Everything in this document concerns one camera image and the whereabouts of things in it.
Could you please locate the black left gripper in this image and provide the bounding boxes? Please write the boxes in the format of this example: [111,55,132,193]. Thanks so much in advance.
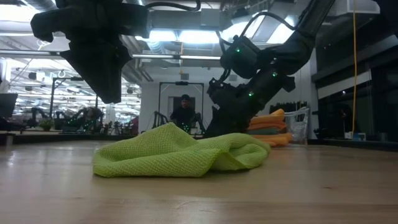
[30,0,150,105]

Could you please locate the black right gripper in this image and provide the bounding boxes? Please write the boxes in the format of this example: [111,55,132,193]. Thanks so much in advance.
[203,72,296,140]

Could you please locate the teal microfiber towel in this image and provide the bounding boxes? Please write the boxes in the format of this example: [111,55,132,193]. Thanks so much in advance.
[248,127,282,136]

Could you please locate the orange microfiber towel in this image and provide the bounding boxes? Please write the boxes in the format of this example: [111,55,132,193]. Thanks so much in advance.
[248,108,287,131]
[251,133,294,147]

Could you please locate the green microfiber towel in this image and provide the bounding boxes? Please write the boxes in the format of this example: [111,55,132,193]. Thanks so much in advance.
[92,122,272,179]

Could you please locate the person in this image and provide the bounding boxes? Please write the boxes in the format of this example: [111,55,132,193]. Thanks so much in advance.
[79,106,104,131]
[170,94,197,133]

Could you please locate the long ceiling light bar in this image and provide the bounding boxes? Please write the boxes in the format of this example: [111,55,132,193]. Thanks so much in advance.
[0,49,222,62]

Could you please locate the background potted plant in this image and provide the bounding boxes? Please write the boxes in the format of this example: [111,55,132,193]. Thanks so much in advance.
[39,118,55,132]

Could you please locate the clear plastic bin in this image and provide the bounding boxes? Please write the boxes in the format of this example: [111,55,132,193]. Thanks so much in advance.
[283,107,311,145]

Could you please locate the dark computer monitor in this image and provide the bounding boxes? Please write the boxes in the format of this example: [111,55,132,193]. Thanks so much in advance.
[0,92,19,118]

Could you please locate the white blue floor box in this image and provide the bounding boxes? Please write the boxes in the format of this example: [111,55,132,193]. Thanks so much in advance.
[344,132,367,141]

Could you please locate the white ceiling box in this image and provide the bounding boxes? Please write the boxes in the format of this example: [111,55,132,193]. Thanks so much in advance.
[328,0,381,17]

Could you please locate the silver ceiling duct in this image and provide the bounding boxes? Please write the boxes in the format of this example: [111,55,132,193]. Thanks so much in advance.
[119,34,153,83]

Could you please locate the black gantry frame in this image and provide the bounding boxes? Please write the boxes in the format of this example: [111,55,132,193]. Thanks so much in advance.
[49,77,100,124]
[157,81,205,119]

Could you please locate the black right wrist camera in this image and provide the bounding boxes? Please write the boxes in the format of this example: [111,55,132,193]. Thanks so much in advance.
[220,35,261,79]

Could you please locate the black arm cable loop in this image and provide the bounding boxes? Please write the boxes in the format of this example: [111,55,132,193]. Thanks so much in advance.
[144,0,202,12]

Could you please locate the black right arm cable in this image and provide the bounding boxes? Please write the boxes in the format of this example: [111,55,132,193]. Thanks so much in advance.
[216,11,297,47]

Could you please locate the yellow hanging cable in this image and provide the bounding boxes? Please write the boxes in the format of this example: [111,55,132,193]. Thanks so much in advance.
[351,0,358,135]

